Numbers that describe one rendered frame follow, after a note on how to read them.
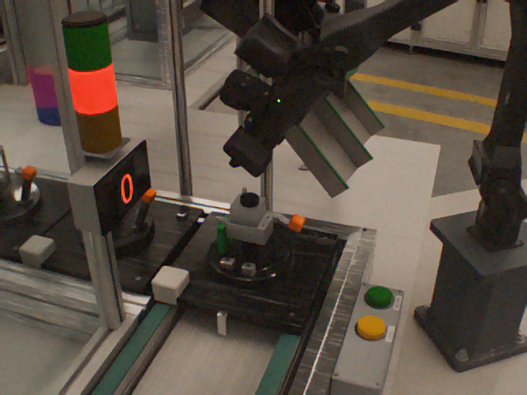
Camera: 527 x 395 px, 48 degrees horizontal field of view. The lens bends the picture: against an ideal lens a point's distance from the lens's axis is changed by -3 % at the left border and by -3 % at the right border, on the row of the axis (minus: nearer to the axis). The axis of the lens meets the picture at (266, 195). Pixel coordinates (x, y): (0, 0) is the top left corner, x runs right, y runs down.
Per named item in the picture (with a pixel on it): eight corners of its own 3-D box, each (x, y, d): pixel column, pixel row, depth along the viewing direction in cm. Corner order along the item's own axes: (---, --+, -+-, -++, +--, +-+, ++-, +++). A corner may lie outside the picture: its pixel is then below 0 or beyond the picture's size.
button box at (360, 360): (399, 317, 99) (404, 288, 95) (376, 417, 82) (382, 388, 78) (358, 309, 100) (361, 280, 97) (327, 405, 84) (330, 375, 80)
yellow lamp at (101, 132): (130, 137, 74) (125, 100, 71) (109, 155, 70) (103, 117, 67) (95, 132, 75) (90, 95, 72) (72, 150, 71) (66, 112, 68)
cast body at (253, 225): (273, 230, 98) (273, 192, 94) (264, 245, 94) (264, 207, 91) (224, 220, 100) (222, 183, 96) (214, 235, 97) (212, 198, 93)
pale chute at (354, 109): (370, 137, 135) (385, 127, 132) (348, 161, 125) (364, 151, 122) (291, 35, 132) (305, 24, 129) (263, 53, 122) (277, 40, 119)
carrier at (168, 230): (204, 217, 114) (201, 159, 108) (144, 299, 95) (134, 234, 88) (94, 196, 121) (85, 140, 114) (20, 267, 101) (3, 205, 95)
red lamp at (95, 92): (125, 99, 71) (120, 60, 68) (103, 116, 67) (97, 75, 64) (89, 95, 72) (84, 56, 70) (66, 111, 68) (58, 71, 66)
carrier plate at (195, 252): (338, 243, 107) (339, 233, 106) (300, 336, 88) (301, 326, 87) (212, 219, 114) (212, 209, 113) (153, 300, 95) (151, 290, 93)
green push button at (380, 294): (393, 297, 95) (394, 287, 94) (389, 313, 92) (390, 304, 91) (368, 292, 96) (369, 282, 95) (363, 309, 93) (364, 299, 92)
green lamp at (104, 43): (120, 59, 68) (116, 17, 66) (97, 74, 64) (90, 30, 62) (84, 55, 70) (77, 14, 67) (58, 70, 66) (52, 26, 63)
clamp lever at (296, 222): (289, 252, 98) (306, 218, 93) (285, 259, 96) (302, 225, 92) (268, 242, 98) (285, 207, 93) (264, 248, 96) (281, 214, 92)
